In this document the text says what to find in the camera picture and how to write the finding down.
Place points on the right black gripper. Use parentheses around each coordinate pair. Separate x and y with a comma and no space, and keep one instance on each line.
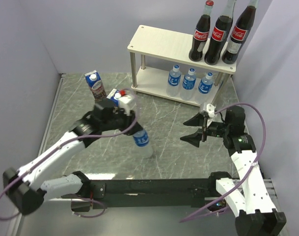
(194,138)

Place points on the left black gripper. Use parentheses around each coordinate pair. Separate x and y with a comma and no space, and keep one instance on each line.
(129,119)

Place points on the pineapple juice carton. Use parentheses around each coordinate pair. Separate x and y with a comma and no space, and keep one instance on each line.
(114,96)

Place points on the water bottle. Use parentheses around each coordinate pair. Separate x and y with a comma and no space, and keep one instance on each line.
(174,78)
(188,84)
(142,142)
(204,88)

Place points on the grape juice carton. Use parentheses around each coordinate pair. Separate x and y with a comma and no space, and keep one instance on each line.
(96,86)

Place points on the cola glass bottle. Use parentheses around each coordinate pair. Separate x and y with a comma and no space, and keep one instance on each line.
(220,33)
(240,33)
(201,33)

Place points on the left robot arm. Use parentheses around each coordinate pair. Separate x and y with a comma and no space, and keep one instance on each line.
(29,187)

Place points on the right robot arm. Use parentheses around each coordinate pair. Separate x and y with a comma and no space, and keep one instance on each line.
(255,213)

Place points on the white two-tier wooden shelf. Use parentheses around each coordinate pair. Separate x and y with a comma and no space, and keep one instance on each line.
(154,51)

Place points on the black base crossbar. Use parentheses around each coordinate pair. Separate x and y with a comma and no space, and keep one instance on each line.
(194,192)

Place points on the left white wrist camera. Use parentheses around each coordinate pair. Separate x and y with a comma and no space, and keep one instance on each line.
(126,101)

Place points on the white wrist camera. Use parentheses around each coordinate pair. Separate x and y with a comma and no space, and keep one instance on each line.
(126,101)
(207,110)

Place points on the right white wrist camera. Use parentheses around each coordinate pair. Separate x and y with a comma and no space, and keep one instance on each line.
(207,110)

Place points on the aluminium frame rail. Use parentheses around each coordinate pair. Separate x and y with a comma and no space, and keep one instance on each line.
(256,215)

